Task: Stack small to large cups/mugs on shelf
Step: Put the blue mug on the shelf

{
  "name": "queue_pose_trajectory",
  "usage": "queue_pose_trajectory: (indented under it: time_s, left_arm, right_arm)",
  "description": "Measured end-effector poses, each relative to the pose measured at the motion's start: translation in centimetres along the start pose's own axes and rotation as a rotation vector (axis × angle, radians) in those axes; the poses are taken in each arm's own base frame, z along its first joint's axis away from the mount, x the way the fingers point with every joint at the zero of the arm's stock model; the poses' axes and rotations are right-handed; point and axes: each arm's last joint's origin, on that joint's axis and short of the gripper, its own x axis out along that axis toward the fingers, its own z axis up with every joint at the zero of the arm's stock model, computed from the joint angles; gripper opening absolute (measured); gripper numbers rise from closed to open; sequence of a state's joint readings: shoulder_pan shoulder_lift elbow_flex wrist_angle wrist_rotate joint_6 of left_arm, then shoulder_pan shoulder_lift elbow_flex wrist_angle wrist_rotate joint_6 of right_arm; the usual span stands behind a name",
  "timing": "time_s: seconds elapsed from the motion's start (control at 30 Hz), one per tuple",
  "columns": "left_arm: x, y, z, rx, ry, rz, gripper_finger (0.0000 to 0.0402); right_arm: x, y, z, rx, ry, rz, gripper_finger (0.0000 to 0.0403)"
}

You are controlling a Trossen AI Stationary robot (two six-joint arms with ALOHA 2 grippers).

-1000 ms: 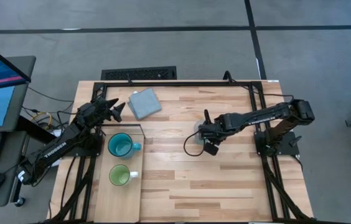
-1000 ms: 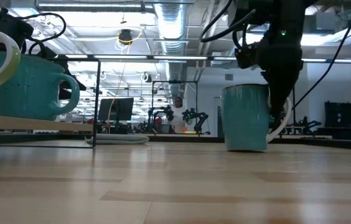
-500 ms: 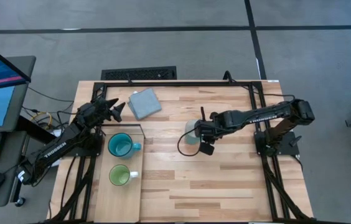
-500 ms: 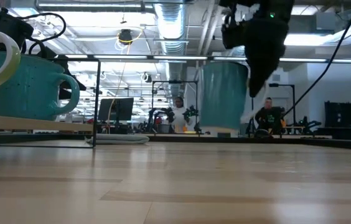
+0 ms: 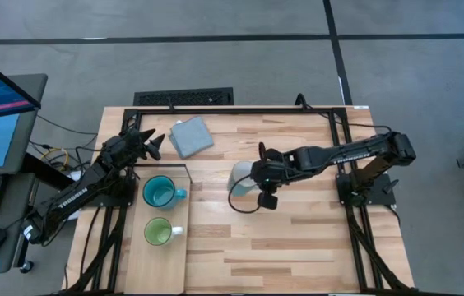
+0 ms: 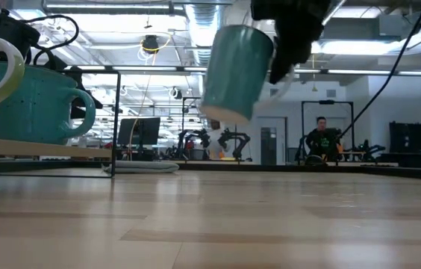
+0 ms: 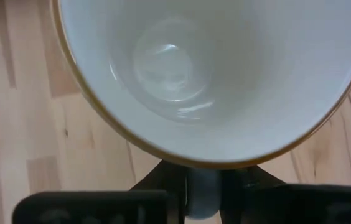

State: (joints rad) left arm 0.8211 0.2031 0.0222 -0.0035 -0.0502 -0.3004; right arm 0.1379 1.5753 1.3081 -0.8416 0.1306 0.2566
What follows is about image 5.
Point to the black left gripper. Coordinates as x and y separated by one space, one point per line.
126 148

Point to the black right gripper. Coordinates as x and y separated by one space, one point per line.
268 177

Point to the teal mug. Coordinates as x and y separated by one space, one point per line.
160 193

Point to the green and white mug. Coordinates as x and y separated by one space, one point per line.
157 231

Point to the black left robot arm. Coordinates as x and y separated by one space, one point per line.
71 199

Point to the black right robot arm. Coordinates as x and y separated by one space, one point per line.
339 154

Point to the grey folded cloth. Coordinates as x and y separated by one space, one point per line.
191 137

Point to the white box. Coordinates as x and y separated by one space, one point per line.
75 176

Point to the light wooden tray board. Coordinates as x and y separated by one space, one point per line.
154 267

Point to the white label sticker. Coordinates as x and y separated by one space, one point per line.
361 107

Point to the grey side desk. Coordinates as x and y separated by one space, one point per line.
16 205

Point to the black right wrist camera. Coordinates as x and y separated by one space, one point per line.
267 202

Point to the black aluminium table frame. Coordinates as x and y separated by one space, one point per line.
236 111

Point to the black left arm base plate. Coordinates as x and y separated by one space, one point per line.
110 201

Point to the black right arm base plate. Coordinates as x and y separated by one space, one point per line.
382 197

